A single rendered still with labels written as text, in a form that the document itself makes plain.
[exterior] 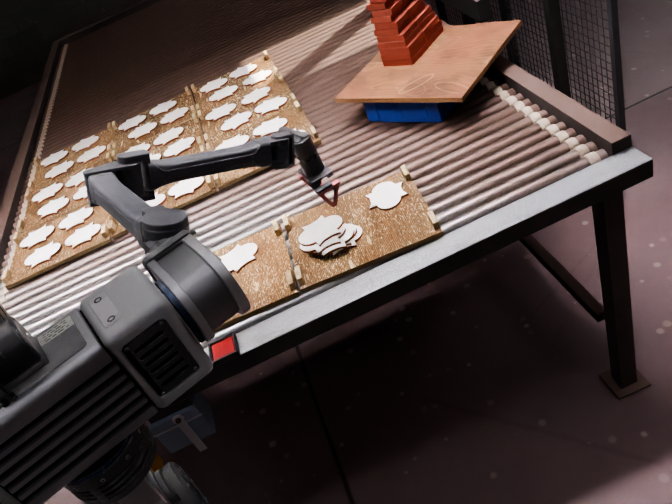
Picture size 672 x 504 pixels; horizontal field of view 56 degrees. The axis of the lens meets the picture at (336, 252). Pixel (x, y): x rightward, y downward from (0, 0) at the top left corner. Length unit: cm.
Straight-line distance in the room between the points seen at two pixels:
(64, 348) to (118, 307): 8
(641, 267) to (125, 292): 228
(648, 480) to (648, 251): 102
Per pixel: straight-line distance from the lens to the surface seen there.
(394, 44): 234
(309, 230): 181
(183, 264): 94
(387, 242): 172
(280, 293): 172
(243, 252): 192
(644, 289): 276
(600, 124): 194
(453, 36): 246
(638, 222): 305
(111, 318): 89
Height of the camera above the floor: 199
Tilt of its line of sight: 37 degrees down
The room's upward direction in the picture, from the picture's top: 25 degrees counter-clockwise
